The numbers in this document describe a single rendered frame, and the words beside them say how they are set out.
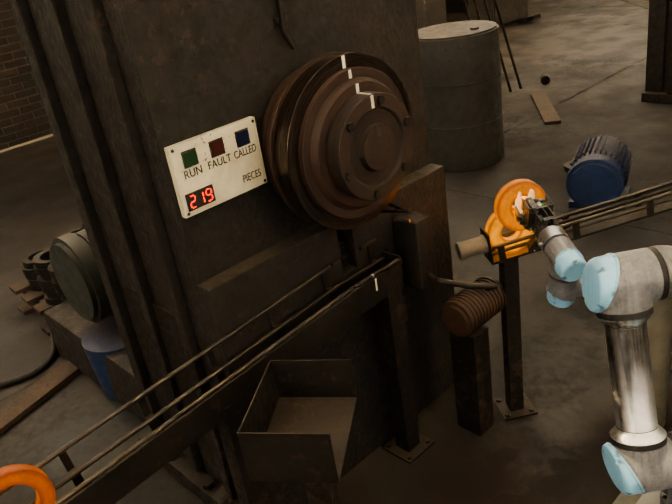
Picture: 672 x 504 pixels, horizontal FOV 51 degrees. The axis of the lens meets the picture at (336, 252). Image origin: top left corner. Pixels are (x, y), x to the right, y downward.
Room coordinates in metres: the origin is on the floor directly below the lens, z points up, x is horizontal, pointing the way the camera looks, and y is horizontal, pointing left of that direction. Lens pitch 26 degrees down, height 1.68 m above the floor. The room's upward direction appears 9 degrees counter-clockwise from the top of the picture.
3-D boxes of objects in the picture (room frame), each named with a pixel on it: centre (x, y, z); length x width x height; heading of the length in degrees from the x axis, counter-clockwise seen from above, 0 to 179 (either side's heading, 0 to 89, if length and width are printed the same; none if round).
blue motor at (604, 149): (3.59, -1.53, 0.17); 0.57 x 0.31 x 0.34; 150
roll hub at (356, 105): (1.74, -0.14, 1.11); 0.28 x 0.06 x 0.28; 130
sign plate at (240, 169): (1.68, 0.25, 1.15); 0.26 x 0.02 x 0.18; 130
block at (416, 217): (1.98, -0.25, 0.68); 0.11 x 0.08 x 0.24; 40
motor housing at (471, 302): (1.93, -0.42, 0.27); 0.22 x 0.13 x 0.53; 130
